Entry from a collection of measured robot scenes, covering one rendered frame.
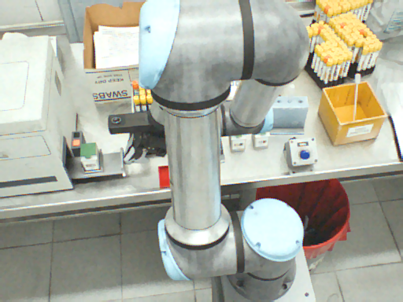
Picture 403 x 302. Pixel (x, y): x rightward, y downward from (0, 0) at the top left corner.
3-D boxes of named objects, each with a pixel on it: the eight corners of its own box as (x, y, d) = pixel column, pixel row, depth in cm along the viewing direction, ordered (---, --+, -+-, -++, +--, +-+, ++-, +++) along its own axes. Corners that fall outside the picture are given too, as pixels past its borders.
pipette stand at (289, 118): (268, 134, 137) (271, 111, 129) (267, 115, 142) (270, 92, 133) (304, 134, 137) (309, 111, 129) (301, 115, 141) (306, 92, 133)
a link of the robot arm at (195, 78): (243, 287, 91) (256, 12, 57) (164, 296, 90) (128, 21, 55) (233, 238, 100) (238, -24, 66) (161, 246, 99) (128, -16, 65)
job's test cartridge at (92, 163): (86, 173, 126) (80, 159, 121) (86, 158, 129) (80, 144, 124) (101, 171, 126) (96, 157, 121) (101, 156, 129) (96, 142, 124)
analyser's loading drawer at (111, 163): (47, 185, 127) (41, 174, 122) (49, 164, 130) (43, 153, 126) (125, 175, 128) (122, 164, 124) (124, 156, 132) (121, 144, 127)
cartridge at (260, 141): (253, 149, 134) (255, 134, 129) (251, 136, 137) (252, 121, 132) (268, 148, 135) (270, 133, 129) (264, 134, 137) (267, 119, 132)
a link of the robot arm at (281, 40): (330, -33, 62) (263, 95, 109) (245, -27, 61) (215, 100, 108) (346, 51, 59) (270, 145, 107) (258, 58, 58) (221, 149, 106)
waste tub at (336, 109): (332, 147, 134) (340, 124, 126) (316, 112, 142) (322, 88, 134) (378, 138, 136) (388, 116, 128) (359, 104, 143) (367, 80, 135)
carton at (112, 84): (93, 105, 145) (81, 69, 133) (94, 42, 162) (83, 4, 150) (174, 97, 147) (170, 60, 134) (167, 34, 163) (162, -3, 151)
